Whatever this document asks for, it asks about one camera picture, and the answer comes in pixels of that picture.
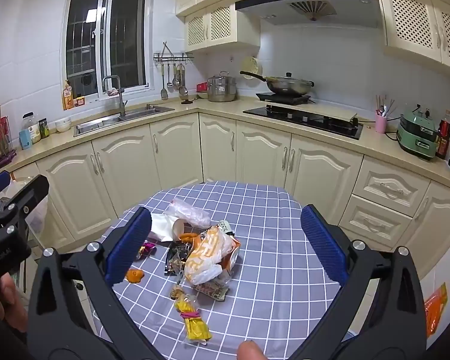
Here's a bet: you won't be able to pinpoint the purple candy wrapper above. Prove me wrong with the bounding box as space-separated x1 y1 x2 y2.
136 242 156 261

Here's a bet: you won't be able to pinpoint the orange foil snack bag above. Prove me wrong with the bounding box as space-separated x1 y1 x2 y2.
219 235 241 273

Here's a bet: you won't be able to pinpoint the black snack wrapper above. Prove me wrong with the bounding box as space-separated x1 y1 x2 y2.
164 242 192 275

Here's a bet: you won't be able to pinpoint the yellow snack wrapper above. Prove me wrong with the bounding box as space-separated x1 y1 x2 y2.
170 285 212 345

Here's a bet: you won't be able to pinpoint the white tissue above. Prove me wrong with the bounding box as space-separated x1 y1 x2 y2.
148 214 176 242

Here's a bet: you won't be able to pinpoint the white orange plastic bag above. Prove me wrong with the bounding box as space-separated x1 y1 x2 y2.
184 225 232 286

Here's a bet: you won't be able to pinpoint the white paper cup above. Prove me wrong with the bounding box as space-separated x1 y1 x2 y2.
172 219 194 242

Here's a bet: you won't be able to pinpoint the clear plastic bag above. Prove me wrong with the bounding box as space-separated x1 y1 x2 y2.
164 198 211 229

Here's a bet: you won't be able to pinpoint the kitchen window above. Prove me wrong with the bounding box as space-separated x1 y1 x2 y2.
65 0 149 98

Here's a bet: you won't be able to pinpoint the left hand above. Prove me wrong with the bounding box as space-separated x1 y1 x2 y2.
0 273 28 333

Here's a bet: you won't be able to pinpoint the right hand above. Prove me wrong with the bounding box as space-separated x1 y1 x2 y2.
236 340 268 360

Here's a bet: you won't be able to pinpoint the red knife rack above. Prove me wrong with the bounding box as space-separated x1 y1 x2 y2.
0 106 17 169

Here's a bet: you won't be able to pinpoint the blue small box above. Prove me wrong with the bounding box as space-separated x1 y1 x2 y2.
19 128 33 150

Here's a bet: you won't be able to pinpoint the cream lower cabinets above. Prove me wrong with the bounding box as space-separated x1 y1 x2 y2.
13 113 450 276

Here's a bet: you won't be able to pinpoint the clear plastic jar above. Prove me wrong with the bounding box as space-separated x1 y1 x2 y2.
22 112 41 145

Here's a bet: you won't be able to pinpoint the white bowl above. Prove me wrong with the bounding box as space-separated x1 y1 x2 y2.
55 117 71 133

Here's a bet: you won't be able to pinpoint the orange rice bag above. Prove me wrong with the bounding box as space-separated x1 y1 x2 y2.
424 283 448 337

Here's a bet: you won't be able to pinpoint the purple checked tablecloth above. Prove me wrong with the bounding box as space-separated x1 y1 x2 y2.
113 181 339 359

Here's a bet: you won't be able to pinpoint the orange detergent bottle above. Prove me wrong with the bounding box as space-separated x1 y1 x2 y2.
62 80 74 111

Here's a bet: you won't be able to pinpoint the steel sink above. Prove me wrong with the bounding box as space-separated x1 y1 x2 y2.
74 104 174 137

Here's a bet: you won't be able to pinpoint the black gas hob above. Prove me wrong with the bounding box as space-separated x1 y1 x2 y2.
244 105 363 140

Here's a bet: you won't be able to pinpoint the pink utensil cup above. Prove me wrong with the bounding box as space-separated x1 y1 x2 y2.
375 115 388 134

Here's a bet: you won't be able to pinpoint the green electric cooker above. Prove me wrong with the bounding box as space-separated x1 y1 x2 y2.
397 108 437 160

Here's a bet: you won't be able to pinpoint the steel faucet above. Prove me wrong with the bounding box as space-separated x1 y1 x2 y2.
102 75 128 117

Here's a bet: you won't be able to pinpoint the red label sauce bottle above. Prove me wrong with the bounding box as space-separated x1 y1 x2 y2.
436 109 450 159

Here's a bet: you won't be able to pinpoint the steel stock pot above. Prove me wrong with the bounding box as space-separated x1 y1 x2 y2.
207 71 237 102

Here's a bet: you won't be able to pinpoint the hanging utensil rack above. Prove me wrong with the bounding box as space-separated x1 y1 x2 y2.
153 41 193 104

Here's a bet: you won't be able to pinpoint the black range hood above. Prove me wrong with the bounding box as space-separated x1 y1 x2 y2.
235 0 379 28

